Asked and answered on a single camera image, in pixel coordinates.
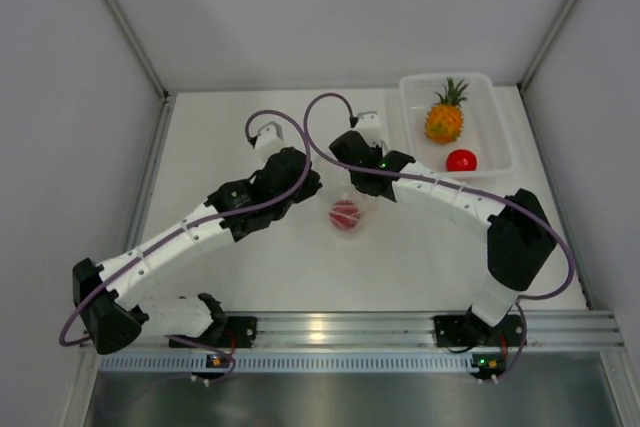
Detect clear zip top bag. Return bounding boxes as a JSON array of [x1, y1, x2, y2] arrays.
[[316, 173, 379, 241]]

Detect fake pineapple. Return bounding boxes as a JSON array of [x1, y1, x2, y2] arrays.
[[424, 77, 469, 145]]

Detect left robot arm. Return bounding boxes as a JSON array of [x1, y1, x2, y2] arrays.
[[72, 147, 322, 355]]

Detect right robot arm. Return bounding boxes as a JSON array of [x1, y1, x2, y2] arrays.
[[329, 130, 557, 344]]

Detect white plastic basket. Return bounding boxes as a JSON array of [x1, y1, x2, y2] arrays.
[[399, 72, 516, 179]]

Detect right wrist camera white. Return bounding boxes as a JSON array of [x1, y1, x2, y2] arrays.
[[349, 111, 383, 146]]

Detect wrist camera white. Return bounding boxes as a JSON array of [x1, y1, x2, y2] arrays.
[[349, 111, 383, 146], [250, 121, 286, 158]]

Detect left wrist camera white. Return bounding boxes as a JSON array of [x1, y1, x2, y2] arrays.
[[250, 121, 286, 158]]

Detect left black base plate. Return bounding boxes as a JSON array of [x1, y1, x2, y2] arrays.
[[187, 315, 258, 349]]

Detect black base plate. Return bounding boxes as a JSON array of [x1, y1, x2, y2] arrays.
[[433, 314, 479, 349], [187, 315, 258, 349]]

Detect white slotted cable duct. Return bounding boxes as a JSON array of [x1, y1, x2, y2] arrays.
[[100, 352, 479, 374]]

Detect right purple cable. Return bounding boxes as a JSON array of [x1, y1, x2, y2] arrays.
[[303, 92, 576, 386]]

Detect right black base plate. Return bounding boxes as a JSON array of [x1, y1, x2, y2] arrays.
[[433, 314, 479, 349]]

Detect aluminium mounting rail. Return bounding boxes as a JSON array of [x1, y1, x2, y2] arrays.
[[79, 310, 624, 349]]

